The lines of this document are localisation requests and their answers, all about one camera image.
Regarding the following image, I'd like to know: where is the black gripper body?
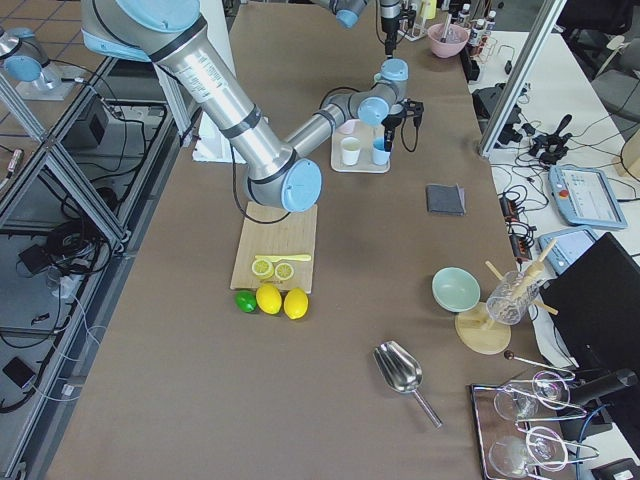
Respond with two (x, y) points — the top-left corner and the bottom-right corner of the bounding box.
(384, 99), (424, 131)
(379, 4), (415, 42)

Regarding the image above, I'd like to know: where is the light blue cup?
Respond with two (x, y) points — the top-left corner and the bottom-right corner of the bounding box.
(371, 137), (391, 166)

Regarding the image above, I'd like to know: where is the cream white cup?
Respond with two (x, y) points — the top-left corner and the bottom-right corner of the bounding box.
(340, 136), (362, 166)

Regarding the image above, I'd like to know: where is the pink cup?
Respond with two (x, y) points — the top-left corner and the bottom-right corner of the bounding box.
(337, 119), (358, 135)

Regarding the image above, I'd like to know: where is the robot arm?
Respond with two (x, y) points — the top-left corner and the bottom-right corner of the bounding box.
(313, 0), (417, 58)
(81, 1), (409, 212)

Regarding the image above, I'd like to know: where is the cream plastic tray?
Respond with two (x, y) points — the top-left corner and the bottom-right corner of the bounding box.
(330, 119), (390, 173)

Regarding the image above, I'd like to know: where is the wine glass rack tray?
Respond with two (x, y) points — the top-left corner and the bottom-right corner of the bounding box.
(469, 370), (599, 479)

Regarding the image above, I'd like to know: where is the yellow cup on rack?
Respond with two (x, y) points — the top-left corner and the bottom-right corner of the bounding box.
(421, 0), (437, 20)

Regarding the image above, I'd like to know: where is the metal muddler tool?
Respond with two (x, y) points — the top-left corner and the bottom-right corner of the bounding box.
(439, 13), (452, 43)

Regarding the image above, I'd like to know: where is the pink bowl with ice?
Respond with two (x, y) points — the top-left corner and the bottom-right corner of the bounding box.
(427, 23), (469, 59)

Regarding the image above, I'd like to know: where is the grey folded cloth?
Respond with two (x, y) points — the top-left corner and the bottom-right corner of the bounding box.
(425, 184), (466, 216)

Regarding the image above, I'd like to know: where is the wooden cutting board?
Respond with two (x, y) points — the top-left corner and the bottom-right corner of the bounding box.
(230, 205), (318, 294)

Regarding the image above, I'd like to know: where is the yellow plastic knife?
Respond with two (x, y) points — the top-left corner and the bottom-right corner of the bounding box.
(254, 254), (312, 262)

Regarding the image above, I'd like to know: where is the mint green bowl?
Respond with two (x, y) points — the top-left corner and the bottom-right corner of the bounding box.
(431, 267), (480, 313)

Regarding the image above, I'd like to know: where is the lemon half right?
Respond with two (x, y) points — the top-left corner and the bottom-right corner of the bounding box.
(274, 262), (295, 282)

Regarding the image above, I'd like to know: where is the yellow lemon right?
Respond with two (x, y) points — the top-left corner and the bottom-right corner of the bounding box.
(283, 288), (309, 320)

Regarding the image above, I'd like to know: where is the yellow lemon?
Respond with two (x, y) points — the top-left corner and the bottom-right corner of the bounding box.
(256, 284), (282, 315)
(283, 288), (309, 320)

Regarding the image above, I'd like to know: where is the teach pendant tablet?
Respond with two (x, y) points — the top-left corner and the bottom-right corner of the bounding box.
(548, 165), (628, 230)

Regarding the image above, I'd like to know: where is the yellow lemon left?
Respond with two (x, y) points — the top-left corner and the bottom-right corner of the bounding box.
(256, 284), (282, 315)

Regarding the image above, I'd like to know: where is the clear glass mug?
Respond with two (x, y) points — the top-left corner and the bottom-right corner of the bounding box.
(486, 271), (539, 325)

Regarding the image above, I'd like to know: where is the green lime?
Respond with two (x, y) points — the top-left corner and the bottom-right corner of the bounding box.
(234, 290), (258, 313)

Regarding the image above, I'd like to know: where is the metal ice scoop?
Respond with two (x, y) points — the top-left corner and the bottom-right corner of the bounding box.
(373, 340), (443, 428)

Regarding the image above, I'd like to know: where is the black monitor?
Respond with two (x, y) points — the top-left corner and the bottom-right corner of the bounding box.
(542, 233), (639, 372)

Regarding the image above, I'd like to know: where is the white wire cup rack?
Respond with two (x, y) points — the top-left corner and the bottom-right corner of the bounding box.
(400, 0), (430, 41)

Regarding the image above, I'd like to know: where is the aluminium frame post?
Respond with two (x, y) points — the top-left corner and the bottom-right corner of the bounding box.
(478, 0), (566, 159)

